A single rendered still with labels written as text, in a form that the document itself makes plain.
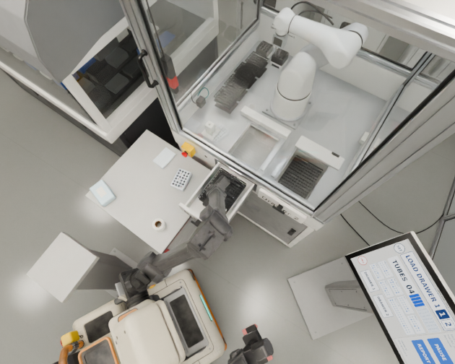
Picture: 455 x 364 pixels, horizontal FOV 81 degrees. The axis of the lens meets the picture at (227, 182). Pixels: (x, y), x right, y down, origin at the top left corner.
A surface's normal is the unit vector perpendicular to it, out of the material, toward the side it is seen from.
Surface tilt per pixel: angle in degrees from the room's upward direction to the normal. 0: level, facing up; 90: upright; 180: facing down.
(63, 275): 0
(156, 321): 42
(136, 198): 0
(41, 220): 0
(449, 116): 90
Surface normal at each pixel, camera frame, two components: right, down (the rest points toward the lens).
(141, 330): 0.57, -0.57
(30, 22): 0.82, 0.52
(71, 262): -0.03, -0.37
